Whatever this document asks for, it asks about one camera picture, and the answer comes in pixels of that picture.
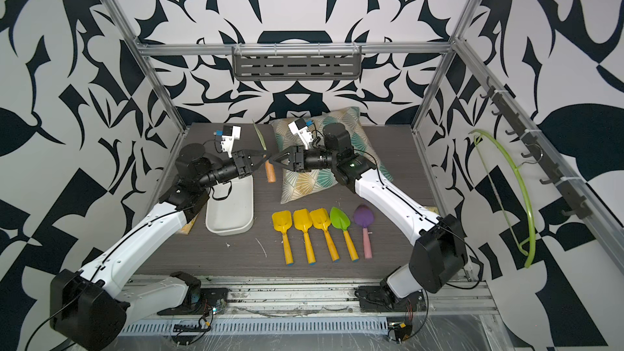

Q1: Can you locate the black hook rail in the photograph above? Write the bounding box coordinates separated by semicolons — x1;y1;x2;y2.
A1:
483;77;593;219

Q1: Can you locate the green plastic hanger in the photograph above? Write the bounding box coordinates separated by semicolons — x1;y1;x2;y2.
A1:
469;128;537;269

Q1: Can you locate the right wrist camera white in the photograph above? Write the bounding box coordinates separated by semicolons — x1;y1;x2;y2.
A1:
288;118;314;150

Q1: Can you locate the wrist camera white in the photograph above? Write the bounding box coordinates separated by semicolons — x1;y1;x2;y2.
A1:
288;118;314;150
214;124;241;158

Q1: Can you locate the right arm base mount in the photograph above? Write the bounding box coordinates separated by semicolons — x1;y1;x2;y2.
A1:
354;286;427;313

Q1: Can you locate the yellow toy shovel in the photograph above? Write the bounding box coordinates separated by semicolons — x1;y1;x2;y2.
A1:
293;209;316;265
271;211;294;266
310;208;340;262

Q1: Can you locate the purple shovel pink handle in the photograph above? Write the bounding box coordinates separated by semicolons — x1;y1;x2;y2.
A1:
354;205;375;259

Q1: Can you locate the aluminium frame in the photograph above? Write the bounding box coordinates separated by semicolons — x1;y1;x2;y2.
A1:
80;0;624;351

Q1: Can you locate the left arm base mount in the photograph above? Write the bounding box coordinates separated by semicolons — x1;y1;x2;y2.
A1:
157;288;229;316

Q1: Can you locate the right tissue pack yellow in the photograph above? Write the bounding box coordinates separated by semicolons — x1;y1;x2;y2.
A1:
426;206;440;215

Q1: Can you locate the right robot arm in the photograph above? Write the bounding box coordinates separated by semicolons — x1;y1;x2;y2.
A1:
271;123;469;306

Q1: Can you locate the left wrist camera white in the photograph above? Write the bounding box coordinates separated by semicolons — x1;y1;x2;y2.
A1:
214;124;241;158

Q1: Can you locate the light green trowel wooden handle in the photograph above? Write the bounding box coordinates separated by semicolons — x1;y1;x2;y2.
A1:
253;123;276;184

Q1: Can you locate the white storage box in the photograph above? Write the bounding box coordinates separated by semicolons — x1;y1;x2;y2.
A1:
205;175;254;237

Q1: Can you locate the white cable duct strip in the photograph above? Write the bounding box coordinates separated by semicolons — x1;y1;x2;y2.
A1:
120;317;389;336

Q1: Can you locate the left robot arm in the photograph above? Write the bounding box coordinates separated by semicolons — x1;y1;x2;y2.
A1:
49;143;271;350

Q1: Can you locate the patterned teal yellow cushion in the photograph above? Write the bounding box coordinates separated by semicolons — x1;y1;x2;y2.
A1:
271;107;393;204

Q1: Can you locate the green shovel yellow handle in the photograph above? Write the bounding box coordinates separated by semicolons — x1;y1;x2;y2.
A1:
330;207;359;262

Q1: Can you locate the grey wall shelf rack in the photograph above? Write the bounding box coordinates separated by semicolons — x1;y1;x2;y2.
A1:
232;43;362;81

